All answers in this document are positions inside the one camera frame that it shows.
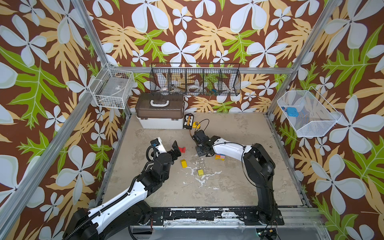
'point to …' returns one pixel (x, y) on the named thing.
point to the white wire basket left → (113, 88)
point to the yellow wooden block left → (184, 163)
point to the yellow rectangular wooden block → (223, 159)
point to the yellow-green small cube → (200, 172)
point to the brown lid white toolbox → (160, 110)
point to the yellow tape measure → (196, 124)
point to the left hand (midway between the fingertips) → (168, 142)
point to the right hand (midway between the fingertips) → (200, 149)
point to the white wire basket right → (308, 112)
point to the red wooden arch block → (182, 150)
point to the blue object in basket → (292, 112)
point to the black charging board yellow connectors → (188, 120)
